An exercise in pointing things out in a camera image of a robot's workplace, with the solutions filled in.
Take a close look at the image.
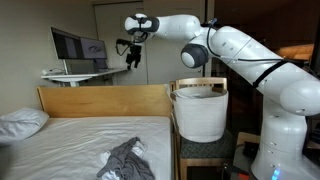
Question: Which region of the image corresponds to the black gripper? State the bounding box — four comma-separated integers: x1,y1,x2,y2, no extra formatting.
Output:
125,44,143,71

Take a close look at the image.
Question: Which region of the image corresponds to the cream white cloth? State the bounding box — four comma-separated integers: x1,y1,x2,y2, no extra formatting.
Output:
179,91,210,100

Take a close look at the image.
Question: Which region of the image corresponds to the grey garment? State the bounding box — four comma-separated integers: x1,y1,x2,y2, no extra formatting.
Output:
96,136,156,180

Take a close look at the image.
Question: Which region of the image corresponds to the white woven laundry basket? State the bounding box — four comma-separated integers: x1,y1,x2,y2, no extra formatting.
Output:
170,85,230,144

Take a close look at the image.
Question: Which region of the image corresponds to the white closet door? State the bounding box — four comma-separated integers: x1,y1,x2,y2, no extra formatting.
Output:
93,1,148,86

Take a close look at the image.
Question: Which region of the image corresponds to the grey desktop box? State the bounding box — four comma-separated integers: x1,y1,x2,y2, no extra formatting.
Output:
65,59,96,75

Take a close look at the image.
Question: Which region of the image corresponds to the wide black monitor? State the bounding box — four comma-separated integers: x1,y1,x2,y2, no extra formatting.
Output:
50,26,109,61

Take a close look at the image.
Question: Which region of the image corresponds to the white desk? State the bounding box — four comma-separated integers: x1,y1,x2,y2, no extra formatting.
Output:
40,67,132,88

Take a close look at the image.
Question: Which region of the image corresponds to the bed with white sheet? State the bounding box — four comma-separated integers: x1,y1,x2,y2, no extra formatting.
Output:
0,115,175,180

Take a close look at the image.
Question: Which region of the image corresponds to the wooden chair green cushion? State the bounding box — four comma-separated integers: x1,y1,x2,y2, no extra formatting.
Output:
169,76,238,180

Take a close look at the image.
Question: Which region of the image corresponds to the white pillow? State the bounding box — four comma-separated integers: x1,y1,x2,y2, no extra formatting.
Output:
0,106,51,147

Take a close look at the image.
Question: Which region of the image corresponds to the small wooden table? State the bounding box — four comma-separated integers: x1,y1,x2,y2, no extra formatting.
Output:
232,131,265,180

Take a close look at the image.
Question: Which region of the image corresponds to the small black box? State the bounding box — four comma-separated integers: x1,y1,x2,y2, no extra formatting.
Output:
242,141,262,160

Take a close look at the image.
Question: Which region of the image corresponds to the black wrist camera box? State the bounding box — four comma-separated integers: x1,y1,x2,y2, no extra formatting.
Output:
115,38,135,48

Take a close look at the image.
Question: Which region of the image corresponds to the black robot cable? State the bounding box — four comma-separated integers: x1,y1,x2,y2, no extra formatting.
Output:
205,18,302,63

